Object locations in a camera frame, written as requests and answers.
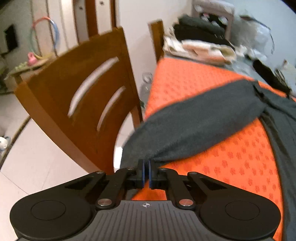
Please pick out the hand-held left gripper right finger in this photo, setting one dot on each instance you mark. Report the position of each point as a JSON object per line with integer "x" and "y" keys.
{"x": 154, "y": 173}

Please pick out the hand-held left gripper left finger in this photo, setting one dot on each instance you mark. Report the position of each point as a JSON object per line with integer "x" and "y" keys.
{"x": 140, "y": 173}

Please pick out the dark grey shirt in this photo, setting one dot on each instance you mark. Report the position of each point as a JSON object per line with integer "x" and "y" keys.
{"x": 196, "y": 120}

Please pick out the clear plastic bottle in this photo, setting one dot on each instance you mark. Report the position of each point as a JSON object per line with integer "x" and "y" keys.
{"x": 146, "y": 85}

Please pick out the orange patterned mat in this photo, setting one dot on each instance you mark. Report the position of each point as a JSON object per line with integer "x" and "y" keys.
{"x": 185, "y": 76}

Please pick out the wooden chair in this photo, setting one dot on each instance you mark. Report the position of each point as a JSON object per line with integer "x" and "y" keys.
{"x": 57, "y": 81}
{"x": 157, "y": 37}

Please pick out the white quilted blanket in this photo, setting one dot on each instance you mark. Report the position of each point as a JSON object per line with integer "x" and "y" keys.
{"x": 198, "y": 52}

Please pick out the white small toy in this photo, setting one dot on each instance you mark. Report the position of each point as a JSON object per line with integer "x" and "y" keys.
{"x": 3, "y": 142}

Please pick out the black folded garment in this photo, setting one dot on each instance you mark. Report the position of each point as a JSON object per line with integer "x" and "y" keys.
{"x": 266, "y": 71}
{"x": 196, "y": 33}

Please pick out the beige side table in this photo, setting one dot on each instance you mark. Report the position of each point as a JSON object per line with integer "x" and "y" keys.
{"x": 34, "y": 68}

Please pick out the pink small toy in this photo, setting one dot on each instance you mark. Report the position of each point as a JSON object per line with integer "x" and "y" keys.
{"x": 32, "y": 60}

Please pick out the dark grey folded garment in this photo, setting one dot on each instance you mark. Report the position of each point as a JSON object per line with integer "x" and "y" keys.
{"x": 198, "y": 22}

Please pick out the colourful hula hoop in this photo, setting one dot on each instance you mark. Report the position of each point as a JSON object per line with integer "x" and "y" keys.
{"x": 56, "y": 34}

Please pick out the wooden doorway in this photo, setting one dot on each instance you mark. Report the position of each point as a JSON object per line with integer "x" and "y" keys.
{"x": 92, "y": 18}

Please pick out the brown tray with shells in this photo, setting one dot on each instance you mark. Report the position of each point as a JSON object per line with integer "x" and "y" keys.
{"x": 229, "y": 20}

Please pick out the light grey folded garment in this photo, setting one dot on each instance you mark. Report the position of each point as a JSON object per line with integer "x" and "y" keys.
{"x": 289, "y": 69}

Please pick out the translucent plastic bag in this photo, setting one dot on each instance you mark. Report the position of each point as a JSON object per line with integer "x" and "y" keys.
{"x": 254, "y": 34}

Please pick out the black wall frame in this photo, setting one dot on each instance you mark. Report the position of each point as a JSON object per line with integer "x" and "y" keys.
{"x": 10, "y": 37}

